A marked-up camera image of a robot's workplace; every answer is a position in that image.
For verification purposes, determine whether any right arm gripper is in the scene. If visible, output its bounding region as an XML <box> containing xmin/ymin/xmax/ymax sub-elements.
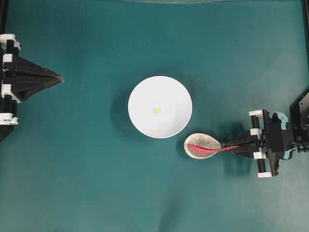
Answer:
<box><xmin>225</xmin><ymin>109</ymin><xmax>295</xmax><ymax>178</ymax></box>

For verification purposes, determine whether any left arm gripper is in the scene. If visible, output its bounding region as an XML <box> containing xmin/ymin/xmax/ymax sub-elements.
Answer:
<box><xmin>0</xmin><ymin>34</ymin><xmax>63</xmax><ymax>141</ymax></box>

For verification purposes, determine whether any red plastic spoon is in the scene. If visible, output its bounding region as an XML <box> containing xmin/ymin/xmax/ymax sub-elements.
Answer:
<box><xmin>187</xmin><ymin>144</ymin><xmax>247</xmax><ymax>154</ymax></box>

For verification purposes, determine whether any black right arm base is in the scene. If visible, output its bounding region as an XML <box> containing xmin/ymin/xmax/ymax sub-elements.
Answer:
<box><xmin>290</xmin><ymin>90</ymin><xmax>309</xmax><ymax>130</ymax></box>

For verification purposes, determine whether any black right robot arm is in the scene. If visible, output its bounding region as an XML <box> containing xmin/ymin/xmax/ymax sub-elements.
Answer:
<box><xmin>224</xmin><ymin>109</ymin><xmax>309</xmax><ymax>178</ymax></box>

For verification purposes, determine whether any speckled ceramic spoon rest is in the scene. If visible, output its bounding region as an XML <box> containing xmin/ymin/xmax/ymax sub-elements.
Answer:
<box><xmin>184</xmin><ymin>133</ymin><xmax>221</xmax><ymax>160</ymax></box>

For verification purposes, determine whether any white round bowl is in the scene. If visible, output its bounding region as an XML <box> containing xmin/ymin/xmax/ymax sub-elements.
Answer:
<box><xmin>127</xmin><ymin>76</ymin><xmax>193</xmax><ymax>139</ymax></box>

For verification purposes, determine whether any black wrist camera with tape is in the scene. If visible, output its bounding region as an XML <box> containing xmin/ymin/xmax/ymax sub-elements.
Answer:
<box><xmin>271</xmin><ymin>112</ymin><xmax>295</xmax><ymax>160</ymax></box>

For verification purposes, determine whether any black frame post left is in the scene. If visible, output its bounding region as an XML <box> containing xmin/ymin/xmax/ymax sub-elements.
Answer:
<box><xmin>0</xmin><ymin>0</ymin><xmax>9</xmax><ymax>34</ymax></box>

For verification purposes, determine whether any black frame post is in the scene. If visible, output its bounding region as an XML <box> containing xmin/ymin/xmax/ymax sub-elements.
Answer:
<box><xmin>0</xmin><ymin>0</ymin><xmax>9</xmax><ymax>34</ymax></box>
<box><xmin>301</xmin><ymin>0</ymin><xmax>309</xmax><ymax>41</ymax></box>

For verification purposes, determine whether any black frame post right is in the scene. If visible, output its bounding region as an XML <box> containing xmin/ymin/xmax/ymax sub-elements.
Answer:
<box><xmin>301</xmin><ymin>0</ymin><xmax>309</xmax><ymax>41</ymax></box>

